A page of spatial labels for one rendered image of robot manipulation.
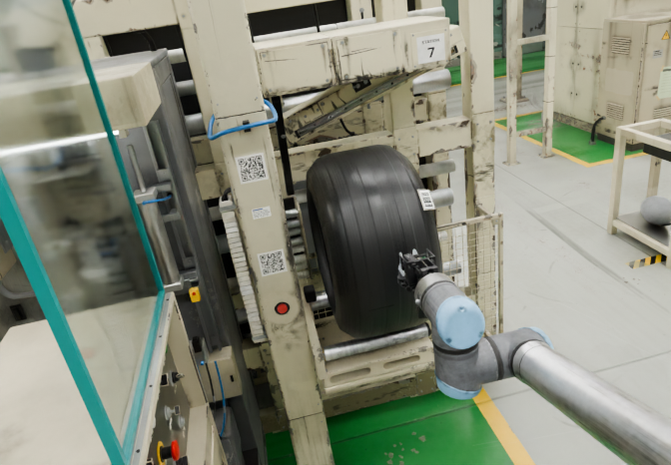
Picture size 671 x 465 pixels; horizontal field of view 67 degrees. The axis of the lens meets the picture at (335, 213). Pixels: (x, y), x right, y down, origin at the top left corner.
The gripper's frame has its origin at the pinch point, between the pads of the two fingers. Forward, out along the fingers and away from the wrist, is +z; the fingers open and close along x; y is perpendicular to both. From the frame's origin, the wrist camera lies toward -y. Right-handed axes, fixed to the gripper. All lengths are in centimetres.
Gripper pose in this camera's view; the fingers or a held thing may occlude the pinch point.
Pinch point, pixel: (405, 265)
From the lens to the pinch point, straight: 133.2
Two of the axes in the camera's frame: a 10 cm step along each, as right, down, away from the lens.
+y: -1.6, -9.4, -3.0
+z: -1.8, -2.8, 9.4
